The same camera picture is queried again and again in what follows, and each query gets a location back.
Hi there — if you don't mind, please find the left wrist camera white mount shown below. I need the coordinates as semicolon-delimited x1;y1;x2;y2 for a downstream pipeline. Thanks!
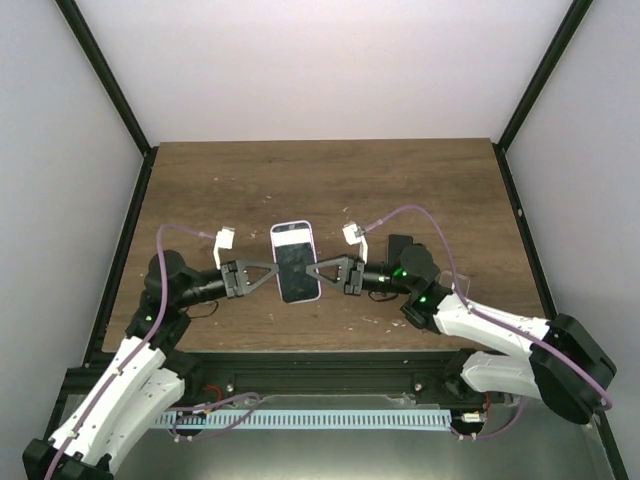
212;226;235;269

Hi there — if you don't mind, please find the small grey-edged phone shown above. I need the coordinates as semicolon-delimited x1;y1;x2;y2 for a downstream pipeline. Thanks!
387;234;413;264

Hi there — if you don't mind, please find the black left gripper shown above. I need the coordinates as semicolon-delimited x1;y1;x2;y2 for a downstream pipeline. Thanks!
178;260;281;309

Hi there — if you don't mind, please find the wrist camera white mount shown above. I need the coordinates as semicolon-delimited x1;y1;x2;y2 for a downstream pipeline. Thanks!
212;226;235;269
342;222;369;262

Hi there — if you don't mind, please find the black frame post left rear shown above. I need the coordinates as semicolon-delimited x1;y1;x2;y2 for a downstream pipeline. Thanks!
54;0;151;156

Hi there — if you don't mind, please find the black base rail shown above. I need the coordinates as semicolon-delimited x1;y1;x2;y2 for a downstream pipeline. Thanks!
182;348;480;404

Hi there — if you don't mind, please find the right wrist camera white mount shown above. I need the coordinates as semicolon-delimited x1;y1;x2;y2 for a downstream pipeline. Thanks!
342;222;369;262

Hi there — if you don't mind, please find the light blue slotted cable duct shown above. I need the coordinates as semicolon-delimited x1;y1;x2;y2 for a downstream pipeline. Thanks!
150;409;452;432

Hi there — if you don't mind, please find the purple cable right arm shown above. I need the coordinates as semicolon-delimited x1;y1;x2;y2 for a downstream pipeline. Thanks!
367;203;614;441

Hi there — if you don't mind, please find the black frame post right rear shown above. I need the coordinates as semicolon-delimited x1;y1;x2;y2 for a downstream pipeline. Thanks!
493;0;593;154

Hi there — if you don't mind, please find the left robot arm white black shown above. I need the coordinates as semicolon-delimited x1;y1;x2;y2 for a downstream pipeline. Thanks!
22;250;279;479

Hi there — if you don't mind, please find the black frame post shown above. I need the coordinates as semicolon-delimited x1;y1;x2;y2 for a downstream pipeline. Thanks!
493;0;593;154
54;0;151;156

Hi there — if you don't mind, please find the clear magsafe phone case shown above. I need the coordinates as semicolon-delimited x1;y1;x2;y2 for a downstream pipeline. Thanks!
438;270;471;299

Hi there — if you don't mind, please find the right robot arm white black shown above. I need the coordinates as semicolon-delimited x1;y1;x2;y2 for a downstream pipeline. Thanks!
306;241;617;425

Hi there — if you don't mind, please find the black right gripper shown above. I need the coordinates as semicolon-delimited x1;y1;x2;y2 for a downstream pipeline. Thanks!
306;254;414;297

